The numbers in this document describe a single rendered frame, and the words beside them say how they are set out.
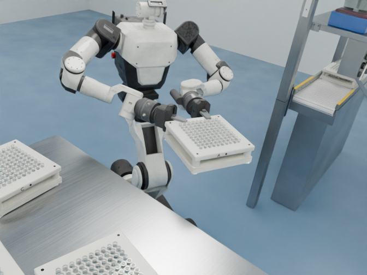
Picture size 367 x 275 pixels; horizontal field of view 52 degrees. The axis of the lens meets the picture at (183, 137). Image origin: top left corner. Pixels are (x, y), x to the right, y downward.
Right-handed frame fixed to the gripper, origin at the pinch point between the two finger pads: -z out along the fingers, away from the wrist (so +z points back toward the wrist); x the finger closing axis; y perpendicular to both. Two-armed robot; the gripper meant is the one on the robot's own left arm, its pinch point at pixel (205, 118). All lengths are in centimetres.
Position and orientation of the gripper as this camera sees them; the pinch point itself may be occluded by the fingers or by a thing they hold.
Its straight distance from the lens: 148.6
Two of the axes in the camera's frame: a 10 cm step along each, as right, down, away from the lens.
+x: -1.2, 8.6, 4.9
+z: -3.2, -5.0, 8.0
